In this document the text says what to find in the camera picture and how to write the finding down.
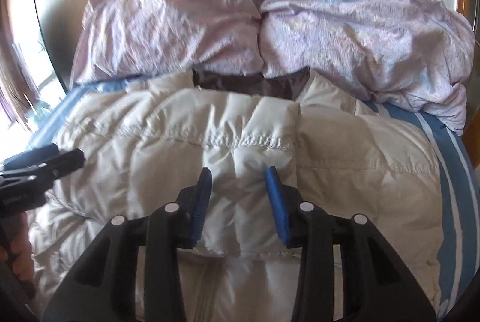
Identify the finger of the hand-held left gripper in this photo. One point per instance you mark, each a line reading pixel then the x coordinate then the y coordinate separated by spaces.
pixel 67 161
pixel 33 157

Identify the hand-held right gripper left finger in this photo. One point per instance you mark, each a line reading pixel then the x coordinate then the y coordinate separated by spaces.
pixel 198 202

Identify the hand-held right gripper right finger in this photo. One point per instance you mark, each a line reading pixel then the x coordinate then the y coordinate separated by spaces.
pixel 278 206

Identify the beige puffer jacket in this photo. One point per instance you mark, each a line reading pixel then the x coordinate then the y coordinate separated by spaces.
pixel 150 142

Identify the person's left hand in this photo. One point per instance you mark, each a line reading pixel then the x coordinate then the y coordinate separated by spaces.
pixel 18 262

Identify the brown window curtain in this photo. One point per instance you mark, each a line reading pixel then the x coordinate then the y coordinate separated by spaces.
pixel 15 97

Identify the bright window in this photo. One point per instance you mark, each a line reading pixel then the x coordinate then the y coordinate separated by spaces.
pixel 22 56

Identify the blue white striped bedsheet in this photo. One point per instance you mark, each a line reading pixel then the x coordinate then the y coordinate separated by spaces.
pixel 450 202

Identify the pink crumpled duvet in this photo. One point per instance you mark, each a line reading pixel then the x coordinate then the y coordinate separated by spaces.
pixel 337 44

